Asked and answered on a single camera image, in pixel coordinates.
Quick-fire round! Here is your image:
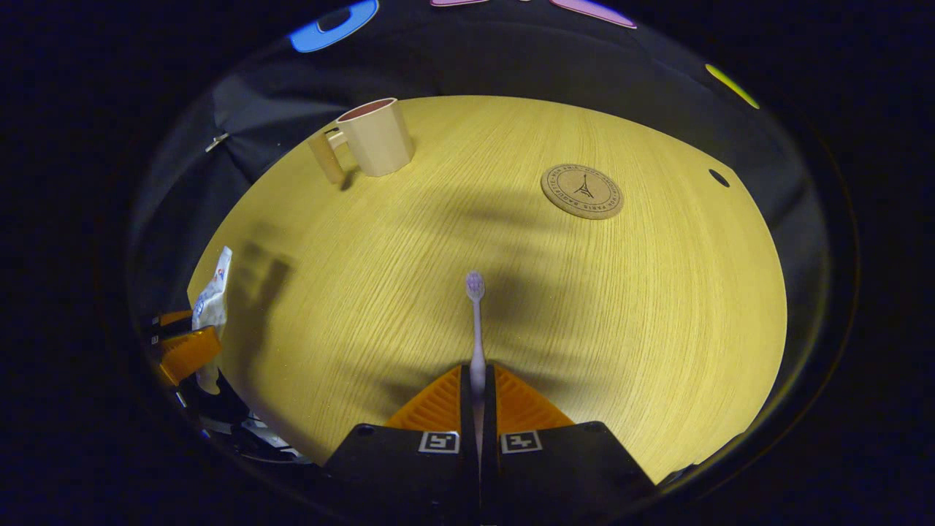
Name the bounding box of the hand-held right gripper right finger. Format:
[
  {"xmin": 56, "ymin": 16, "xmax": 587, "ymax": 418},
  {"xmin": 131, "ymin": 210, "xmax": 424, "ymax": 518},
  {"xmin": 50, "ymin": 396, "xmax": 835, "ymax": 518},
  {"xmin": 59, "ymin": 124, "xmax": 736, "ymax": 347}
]
[{"xmin": 482, "ymin": 364, "xmax": 658, "ymax": 523}]

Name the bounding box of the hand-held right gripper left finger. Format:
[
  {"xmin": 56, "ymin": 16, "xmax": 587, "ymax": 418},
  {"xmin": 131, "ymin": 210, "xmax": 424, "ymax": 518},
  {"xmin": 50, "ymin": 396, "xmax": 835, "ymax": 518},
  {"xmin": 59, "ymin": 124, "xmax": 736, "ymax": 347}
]
[{"xmin": 324, "ymin": 364, "xmax": 481, "ymax": 523}]

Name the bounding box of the white toothpaste tube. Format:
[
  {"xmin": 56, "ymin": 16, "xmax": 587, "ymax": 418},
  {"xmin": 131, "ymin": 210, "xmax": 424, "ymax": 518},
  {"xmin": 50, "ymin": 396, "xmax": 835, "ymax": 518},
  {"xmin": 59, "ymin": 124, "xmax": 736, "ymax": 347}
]
[{"xmin": 191, "ymin": 246, "xmax": 233, "ymax": 395}]

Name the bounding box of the white toothbrush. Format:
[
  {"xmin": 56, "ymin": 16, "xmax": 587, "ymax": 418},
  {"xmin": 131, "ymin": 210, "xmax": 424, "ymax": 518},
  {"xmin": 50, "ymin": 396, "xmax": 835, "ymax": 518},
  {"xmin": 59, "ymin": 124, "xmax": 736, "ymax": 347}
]
[{"xmin": 465, "ymin": 270, "xmax": 488, "ymax": 468}]

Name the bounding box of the beige cup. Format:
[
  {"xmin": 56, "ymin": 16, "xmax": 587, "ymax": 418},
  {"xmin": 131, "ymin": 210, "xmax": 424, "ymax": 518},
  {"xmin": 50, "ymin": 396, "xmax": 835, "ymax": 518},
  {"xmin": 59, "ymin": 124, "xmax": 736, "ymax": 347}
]
[{"xmin": 307, "ymin": 97, "xmax": 416, "ymax": 183}]

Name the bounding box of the round cork coaster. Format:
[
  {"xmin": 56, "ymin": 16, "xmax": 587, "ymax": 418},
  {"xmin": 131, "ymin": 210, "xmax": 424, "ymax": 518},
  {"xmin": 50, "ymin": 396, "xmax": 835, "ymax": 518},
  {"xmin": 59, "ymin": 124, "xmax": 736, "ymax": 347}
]
[{"xmin": 541, "ymin": 163, "xmax": 625, "ymax": 220}]

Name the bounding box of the wooden desktop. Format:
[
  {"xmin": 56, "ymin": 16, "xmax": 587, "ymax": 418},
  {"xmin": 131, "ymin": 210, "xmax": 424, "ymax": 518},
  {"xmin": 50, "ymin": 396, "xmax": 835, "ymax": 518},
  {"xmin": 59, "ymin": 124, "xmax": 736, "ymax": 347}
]
[{"xmin": 186, "ymin": 95, "xmax": 788, "ymax": 487}]

